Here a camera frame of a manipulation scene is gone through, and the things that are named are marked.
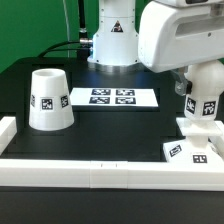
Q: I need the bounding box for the black upright cable connector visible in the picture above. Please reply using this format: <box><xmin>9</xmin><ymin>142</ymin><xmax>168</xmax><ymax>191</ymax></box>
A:
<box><xmin>77</xmin><ymin>0</ymin><xmax>88</xmax><ymax>60</ymax></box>

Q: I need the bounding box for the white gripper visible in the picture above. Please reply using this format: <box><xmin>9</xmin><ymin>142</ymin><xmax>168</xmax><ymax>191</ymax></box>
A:
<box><xmin>138</xmin><ymin>0</ymin><xmax>224</xmax><ymax>96</ymax></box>

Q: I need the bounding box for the white marker sheet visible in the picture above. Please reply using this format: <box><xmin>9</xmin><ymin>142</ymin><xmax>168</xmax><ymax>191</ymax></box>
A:
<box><xmin>70</xmin><ymin>87</ymin><xmax>158</xmax><ymax>107</ymax></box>

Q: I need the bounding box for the white front fence wall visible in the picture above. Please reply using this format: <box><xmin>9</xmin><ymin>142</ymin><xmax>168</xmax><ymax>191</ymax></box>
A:
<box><xmin>0</xmin><ymin>159</ymin><xmax>224</xmax><ymax>191</ymax></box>

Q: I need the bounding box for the white lamp bulb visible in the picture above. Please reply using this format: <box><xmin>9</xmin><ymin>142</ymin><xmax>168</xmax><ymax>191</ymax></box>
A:
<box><xmin>184</xmin><ymin>60</ymin><xmax>224</xmax><ymax>121</ymax></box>

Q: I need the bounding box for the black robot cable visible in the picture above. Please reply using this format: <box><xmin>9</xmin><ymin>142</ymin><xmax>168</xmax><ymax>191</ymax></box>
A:
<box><xmin>38</xmin><ymin>40</ymin><xmax>93</xmax><ymax>58</ymax></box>

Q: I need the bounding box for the white lamp base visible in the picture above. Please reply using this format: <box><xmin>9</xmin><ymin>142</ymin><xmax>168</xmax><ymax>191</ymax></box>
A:
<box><xmin>163</xmin><ymin>117</ymin><xmax>223</xmax><ymax>165</ymax></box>

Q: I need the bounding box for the white left fence block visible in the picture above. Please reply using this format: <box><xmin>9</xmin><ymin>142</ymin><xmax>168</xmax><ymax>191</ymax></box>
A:
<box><xmin>0</xmin><ymin>116</ymin><xmax>17</xmax><ymax>155</ymax></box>

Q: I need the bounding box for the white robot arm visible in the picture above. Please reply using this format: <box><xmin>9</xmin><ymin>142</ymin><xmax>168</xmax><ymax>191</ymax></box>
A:
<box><xmin>88</xmin><ymin>0</ymin><xmax>224</xmax><ymax>95</ymax></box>

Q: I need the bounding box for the white lamp shade cone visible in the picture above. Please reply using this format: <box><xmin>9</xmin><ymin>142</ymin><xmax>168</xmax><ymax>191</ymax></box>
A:
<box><xmin>29</xmin><ymin>68</ymin><xmax>74</xmax><ymax>131</ymax></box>

